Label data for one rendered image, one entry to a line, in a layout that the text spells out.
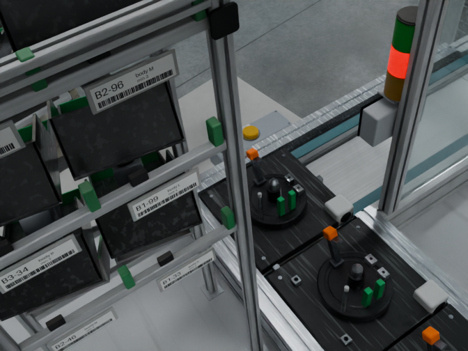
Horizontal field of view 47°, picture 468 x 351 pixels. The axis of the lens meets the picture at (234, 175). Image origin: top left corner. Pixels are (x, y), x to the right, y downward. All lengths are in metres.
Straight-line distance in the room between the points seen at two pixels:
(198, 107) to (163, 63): 1.08
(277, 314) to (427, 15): 0.58
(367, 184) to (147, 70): 0.87
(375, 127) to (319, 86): 1.98
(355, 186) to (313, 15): 2.31
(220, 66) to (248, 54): 2.66
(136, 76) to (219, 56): 0.09
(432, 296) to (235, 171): 0.54
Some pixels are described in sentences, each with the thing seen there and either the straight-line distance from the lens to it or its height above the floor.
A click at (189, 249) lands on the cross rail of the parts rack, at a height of 1.31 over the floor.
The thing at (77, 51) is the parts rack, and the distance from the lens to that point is 0.46.
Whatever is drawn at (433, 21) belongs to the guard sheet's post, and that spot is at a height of 1.43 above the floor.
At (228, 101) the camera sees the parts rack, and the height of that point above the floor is 1.53.
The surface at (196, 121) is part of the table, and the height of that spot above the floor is 0.86.
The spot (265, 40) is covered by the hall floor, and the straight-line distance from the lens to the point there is 3.29.
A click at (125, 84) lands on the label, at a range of 0.48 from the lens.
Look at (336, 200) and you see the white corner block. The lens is 1.15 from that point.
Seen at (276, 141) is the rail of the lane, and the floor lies 0.95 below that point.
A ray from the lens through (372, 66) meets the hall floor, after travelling 3.10.
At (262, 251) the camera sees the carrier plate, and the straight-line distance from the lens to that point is 1.10.
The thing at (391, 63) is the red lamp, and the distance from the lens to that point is 0.93.
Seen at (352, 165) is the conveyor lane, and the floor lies 0.92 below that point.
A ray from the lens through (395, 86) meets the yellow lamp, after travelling 0.95.
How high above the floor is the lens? 1.90
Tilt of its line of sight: 49 degrees down
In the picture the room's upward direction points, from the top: 7 degrees counter-clockwise
